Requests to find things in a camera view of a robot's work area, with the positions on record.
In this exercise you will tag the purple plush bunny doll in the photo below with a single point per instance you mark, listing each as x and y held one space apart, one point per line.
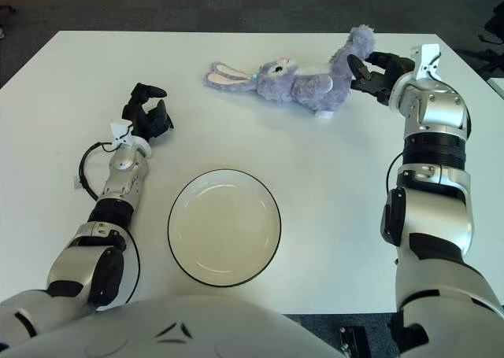
307 90

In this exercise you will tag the white furniture corner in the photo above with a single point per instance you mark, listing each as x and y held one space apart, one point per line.
498 87

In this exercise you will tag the black chair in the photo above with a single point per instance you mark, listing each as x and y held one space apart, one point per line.
497 23

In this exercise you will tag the black metal floor stand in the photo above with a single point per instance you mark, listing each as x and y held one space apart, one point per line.
352 342

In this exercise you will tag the silver robot torso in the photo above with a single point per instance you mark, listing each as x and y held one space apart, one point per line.
197 326

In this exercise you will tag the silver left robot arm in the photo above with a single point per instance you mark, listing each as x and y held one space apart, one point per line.
122 177

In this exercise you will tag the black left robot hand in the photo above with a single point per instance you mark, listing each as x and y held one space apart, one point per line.
151 120

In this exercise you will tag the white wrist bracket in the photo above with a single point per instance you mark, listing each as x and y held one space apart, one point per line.
427 61
119 130

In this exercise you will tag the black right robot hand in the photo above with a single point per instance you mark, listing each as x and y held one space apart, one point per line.
384 78

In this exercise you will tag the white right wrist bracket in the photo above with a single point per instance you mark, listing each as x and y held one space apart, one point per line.
427 61

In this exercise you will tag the white plate with black rim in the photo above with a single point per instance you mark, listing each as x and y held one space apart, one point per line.
224 232

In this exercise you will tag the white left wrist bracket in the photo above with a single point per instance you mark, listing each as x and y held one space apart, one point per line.
119 130

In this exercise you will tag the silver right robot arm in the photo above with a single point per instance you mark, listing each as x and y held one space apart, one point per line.
433 216

